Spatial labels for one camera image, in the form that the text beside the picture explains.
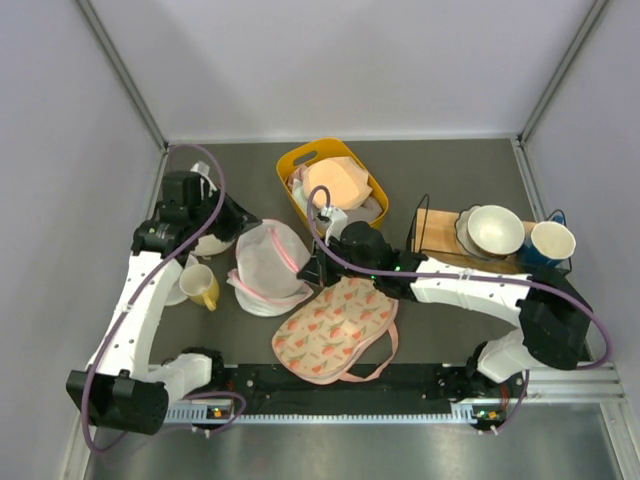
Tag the white garment in basket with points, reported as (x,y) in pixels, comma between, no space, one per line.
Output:
(299,196)

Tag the scalloped white plate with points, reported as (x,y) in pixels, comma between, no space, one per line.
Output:
(461,231)

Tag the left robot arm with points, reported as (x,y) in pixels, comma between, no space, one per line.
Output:
(120,389)

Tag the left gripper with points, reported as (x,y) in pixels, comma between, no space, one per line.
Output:
(239,220)

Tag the peach padded bra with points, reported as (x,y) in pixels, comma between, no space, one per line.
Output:
(346,181)

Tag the grey garment in basket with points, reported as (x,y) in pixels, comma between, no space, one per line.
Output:
(369,211)

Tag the yellow mug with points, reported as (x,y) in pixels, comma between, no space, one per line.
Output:
(200,285)

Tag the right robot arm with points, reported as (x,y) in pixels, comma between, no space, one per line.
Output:
(549,318)

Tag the white ceramic bowl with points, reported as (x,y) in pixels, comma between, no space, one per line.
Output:
(496,230)

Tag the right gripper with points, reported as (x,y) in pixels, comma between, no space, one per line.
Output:
(318,270)

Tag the tulip print bra bag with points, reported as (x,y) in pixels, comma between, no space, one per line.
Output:
(322,341)

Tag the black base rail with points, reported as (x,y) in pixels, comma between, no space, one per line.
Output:
(271,389)

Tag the yellow plastic basket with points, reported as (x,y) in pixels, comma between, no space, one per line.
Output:
(295,162)

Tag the black wire wooden rack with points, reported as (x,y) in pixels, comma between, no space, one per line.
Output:
(432,233)

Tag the white saucer plate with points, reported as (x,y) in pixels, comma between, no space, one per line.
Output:
(176,296)

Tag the empty pink-trimmed mesh laundry bag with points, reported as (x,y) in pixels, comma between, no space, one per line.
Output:
(270,307)

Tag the white pink-trimmed mesh laundry bag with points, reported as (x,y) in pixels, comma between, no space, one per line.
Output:
(268,259)

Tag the blue paper cup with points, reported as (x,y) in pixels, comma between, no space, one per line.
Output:
(548,244)

